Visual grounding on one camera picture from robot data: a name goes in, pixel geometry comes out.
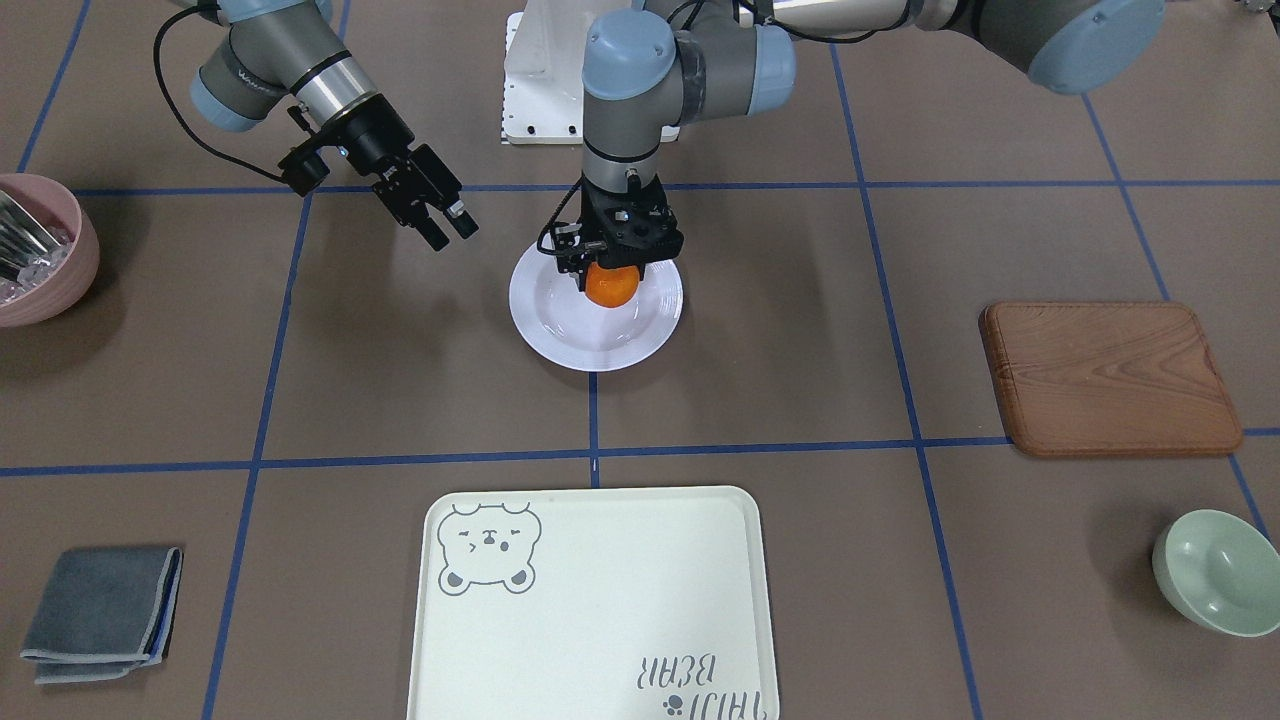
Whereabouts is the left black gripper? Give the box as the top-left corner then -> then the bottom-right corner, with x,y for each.
579,177 -> 685,269

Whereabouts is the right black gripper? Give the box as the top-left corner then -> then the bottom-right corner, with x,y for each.
330,95 -> 479,252

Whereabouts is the orange fruit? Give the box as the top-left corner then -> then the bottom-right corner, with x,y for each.
582,263 -> 643,309

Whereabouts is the white round plate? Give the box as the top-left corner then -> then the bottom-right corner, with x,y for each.
508,243 -> 685,372

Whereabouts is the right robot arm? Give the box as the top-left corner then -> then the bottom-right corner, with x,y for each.
178,1 -> 477,250

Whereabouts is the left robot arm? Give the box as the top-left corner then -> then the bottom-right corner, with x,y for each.
541,1 -> 1165,274

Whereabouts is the cream bear tray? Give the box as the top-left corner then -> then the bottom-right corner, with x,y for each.
406,486 -> 782,719

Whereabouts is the pink bowl with ice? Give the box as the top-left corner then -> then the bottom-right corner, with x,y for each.
1,173 -> 100,328

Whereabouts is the wooden cutting board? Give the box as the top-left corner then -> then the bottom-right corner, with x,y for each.
979,301 -> 1244,457

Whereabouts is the grey folded cloth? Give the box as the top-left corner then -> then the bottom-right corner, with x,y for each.
20,546 -> 184,685

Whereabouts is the green ceramic bowl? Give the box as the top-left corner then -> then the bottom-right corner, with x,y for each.
1151,509 -> 1279,638

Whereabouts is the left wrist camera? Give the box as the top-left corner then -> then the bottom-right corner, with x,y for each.
535,222 -> 607,293

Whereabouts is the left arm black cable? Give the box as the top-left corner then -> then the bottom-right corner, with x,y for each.
536,181 -> 591,275

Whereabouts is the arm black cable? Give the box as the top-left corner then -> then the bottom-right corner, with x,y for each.
152,0 -> 311,181
536,181 -> 591,275

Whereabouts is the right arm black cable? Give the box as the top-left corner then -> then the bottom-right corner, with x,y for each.
152,0 -> 311,181

